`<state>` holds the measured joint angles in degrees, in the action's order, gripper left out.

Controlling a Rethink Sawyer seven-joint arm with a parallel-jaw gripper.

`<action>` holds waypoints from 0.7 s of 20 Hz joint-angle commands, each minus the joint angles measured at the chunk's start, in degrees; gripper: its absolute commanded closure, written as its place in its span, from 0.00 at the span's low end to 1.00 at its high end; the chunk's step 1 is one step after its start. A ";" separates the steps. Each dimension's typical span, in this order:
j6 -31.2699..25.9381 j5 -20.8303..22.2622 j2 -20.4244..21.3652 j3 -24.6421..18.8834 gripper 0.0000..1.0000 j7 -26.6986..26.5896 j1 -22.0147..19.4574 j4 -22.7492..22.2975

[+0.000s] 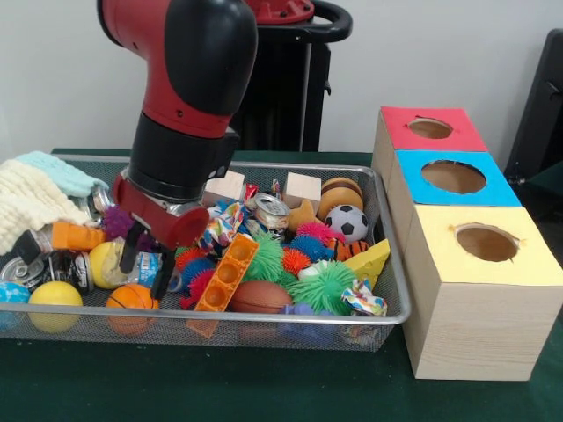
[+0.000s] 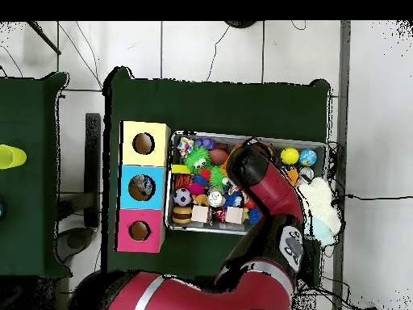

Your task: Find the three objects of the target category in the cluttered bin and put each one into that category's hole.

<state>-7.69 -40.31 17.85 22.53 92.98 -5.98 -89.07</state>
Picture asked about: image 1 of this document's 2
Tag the small orange basketball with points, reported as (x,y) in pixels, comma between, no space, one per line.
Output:
(131,301)

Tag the toy hamburger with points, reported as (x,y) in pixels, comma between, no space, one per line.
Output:
(339,193)

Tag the crushed silver can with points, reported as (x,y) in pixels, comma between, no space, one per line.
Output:
(270,210)

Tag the yellow ball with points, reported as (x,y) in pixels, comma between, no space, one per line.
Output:
(56,299)

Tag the orange plastic block with holes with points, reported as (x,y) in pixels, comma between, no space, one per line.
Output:
(225,272)

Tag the small wooden block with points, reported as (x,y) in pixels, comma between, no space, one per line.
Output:
(303,186)

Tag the black monitor on stand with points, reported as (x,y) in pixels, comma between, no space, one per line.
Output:
(541,123)

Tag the small soccer ball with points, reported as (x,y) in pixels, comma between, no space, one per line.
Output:
(346,222)

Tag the large wooden block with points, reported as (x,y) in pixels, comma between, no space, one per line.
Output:
(231,184)

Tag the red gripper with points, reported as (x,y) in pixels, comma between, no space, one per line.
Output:
(176,228)

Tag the cream waffle cloth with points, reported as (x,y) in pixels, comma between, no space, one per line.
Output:
(31,198)

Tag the green spiky ball with eyes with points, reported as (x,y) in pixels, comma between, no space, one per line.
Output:
(321,288)

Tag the shiny dented silver can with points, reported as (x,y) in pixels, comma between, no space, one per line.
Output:
(100,200)

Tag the purple spiky toy with eyes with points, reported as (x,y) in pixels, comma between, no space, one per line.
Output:
(116,222)

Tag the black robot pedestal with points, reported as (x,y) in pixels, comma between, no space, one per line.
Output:
(290,96)

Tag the wooden box with three holes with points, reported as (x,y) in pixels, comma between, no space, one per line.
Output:
(475,329)

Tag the light blue waffle cloth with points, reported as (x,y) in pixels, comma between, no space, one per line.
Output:
(66,176)

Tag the clear water bottle blue label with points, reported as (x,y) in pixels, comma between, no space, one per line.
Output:
(147,264)

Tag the dark green tablecloth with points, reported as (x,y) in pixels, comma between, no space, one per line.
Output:
(264,387)

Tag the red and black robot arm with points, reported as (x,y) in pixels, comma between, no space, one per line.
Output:
(184,88)

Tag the silver mesh bin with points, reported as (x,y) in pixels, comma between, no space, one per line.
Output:
(264,338)

